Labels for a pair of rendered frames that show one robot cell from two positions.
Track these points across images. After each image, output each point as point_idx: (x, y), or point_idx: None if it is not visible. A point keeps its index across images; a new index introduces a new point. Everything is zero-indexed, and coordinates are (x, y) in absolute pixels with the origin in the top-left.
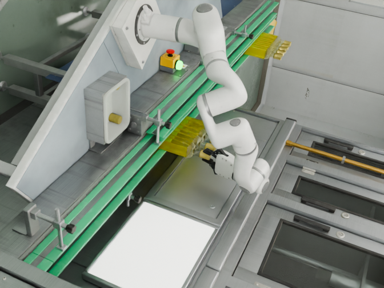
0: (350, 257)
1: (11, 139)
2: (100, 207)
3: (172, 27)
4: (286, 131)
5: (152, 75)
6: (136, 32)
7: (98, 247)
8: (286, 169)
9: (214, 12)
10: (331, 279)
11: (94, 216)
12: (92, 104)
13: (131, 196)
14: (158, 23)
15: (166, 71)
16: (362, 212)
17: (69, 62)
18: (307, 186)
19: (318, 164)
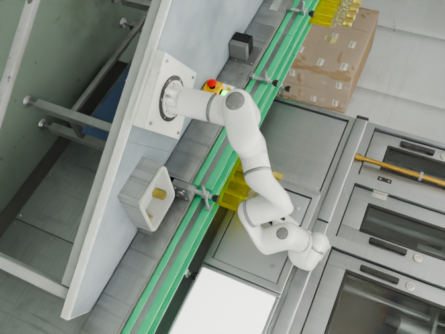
0: (418, 316)
1: (64, 188)
2: (155, 310)
3: (202, 112)
4: (355, 140)
5: None
6: (163, 115)
7: (163, 325)
8: (354, 195)
9: (246, 109)
10: None
11: (151, 324)
12: (130, 207)
13: (187, 274)
14: (186, 106)
15: None
16: (438, 250)
17: (104, 101)
18: (377, 218)
19: (391, 186)
